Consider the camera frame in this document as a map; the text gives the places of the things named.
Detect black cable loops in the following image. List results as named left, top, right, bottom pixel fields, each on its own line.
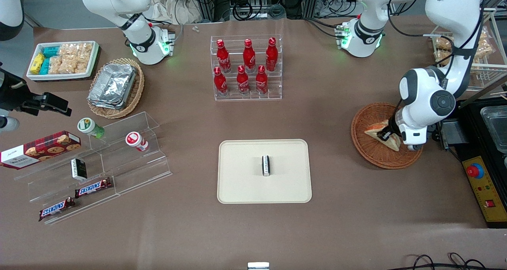
left=396, top=253, right=488, bottom=270

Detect clear acrylic bottle rack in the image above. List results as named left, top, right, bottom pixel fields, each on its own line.
left=210, top=34, right=284, bottom=102

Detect yellow snack packet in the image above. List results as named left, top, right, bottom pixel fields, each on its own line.
left=30, top=53, right=45, bottom=75

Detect red emergency stop button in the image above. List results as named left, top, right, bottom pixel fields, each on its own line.
left=466, top=163, right=484, bottom=179

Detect white rectangular snack bin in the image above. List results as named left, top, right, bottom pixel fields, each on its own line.
left=27, top=41, right=99, bottom=82

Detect yellow control panel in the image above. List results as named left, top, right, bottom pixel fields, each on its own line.
left=461, top=156, right=507, bottom=223

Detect triangular sandwich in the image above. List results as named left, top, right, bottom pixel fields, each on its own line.
left=364, top=120, right=402, bottom=152

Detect green lidded snack cup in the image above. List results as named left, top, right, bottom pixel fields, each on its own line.
left=77, top=117, right=106, bottom=140

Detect clear acrylic stepped stand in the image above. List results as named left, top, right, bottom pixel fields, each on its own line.
left=14, top=111, right=173, bottom=226

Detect grey metal bar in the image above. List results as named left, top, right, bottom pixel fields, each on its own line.
left=459, top=77, right=507, bottom=109

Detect black grey box device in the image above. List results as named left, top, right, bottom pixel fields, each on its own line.
left=434, top=117, right=462, bottom=149

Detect brown Snickers bar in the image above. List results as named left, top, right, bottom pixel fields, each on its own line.
left=74, top=177, right=112, bottom=199
left=38, top=197, right=76, bottom=222

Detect black appliance housing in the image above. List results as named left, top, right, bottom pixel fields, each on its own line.
left=456, top=97, right=507, bottom=229

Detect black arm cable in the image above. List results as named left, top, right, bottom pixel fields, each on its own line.
left=387, top=0, right=488, bottom=104

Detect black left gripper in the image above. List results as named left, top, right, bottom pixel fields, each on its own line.
left=378, top=111, right=402, bottom=141

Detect oval wicker basket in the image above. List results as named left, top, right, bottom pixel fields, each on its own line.
left=87, top=57, right=145, bottom=119

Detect white wire rack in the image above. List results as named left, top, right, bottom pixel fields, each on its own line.
left=423, top=8, right=507, bottom=91

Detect red lidded snack cup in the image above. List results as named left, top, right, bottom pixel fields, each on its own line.
left=125, top=131, right=150, bottom=152

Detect clear rectangular pan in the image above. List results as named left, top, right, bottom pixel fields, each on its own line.
left=480, top=105, right=507, bottom=155

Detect black background cable bundle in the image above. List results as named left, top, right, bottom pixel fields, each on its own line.
left=232, top=0, right=262, bottom=21

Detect aluminium foil tray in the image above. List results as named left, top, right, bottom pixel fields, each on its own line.
left=89, top=63, right=137, bottom=106
left=87, top=92, right=133, bottom=110

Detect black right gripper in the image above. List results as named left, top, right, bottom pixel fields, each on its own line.
left=0, top=68, right=72, bottom=117

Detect crumpled beige cloth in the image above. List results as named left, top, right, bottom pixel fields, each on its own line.
left=150, top=0, right=198, bottom=25

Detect red tartan cookie box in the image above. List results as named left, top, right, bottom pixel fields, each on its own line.
left=0, top=130, right=82, bottom=170

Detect beige plastic serving tray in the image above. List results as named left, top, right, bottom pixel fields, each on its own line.
left=217, top=139, right=313, bottom=204

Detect round brown wicker basket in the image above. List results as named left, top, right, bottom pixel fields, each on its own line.
left=351, top=102, right=424, bottom=170

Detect clear rice cracker bag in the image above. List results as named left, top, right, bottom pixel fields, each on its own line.
left=48, top=56, right=68, bottom=75
left=77, top=43, right=94, bottom=62
left=59, top=43, right=80, bottom=59
left=65, top=58, right=88, bottom=74

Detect red cola bottle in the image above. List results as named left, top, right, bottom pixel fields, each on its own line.
left=265, top=37, right=279, bottom=71
left=216, top=39, right=232, bottom=73
left=255, top=65, right=269, bottom=96
left=236, top=65, right=251, bottom=96
left=213, top=66, right=229, bottom=97
left=242, top=39, right=256, bottom=72

